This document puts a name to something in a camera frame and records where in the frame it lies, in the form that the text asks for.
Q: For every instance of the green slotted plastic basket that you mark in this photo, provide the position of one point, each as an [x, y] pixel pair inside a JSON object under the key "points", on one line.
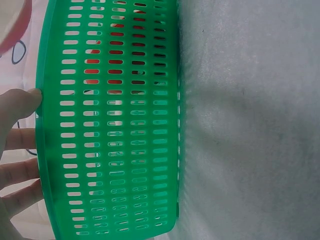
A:
{"points": [[147, 150]]}

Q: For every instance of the red object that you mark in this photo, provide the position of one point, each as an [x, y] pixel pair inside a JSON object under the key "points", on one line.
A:
{"points": [[116, 52]]}

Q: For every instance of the person's left thumb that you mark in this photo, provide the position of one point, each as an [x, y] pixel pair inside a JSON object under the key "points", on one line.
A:
{"points": [[20, 105]]}

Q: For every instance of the person's left hand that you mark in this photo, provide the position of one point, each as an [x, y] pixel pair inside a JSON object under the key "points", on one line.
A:
{"points": [[10, 175]]}

